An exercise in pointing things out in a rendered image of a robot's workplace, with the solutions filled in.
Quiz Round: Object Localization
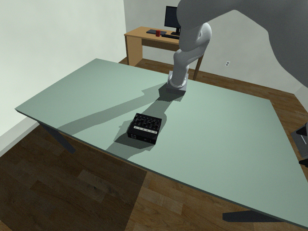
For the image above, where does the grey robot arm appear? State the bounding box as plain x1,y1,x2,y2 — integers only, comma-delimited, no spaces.
169,0,308,88

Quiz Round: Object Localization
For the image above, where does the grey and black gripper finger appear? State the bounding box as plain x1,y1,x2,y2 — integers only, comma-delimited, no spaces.
296,124,307,136
299,158,308,168

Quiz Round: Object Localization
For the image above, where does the black lighting desk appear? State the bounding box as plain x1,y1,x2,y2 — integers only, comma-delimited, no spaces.
127,113,162,144

